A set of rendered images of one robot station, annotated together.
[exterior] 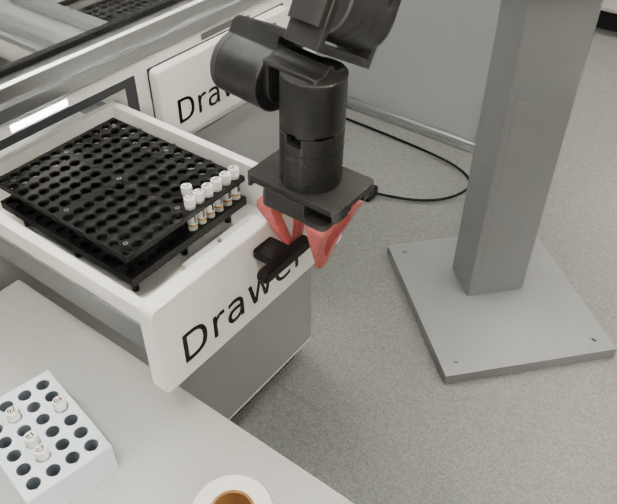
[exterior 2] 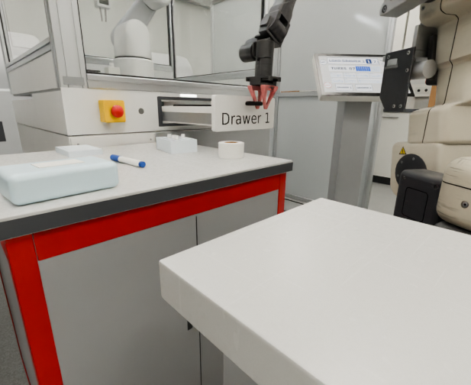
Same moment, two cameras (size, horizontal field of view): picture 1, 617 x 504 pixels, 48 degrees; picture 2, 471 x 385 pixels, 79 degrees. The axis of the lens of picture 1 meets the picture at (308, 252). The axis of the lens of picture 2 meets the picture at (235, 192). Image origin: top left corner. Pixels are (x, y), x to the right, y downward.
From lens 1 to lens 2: 66 cm
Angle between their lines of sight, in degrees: 25
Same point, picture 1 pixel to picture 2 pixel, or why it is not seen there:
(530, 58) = (346, 138)
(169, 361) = (217, 118)
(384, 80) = (299, 185)
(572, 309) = not seen: hidden behind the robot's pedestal
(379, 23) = (282, 30)
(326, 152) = (267, 62)
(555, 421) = not seen: hidden behind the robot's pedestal
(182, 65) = not seen: hidden behind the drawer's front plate
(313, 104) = (264, 45)
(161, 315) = (217, 98)
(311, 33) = (265, 27)
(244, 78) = (247, 48)
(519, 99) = (343, 154)
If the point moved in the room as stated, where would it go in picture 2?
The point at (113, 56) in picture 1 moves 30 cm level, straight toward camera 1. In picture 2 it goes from (211, 90) to (215, 85)
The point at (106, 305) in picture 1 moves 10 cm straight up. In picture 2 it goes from (201, 113) to (200, 80)
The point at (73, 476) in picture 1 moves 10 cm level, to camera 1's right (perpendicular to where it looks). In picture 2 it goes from (184, 142) to (217, 143)
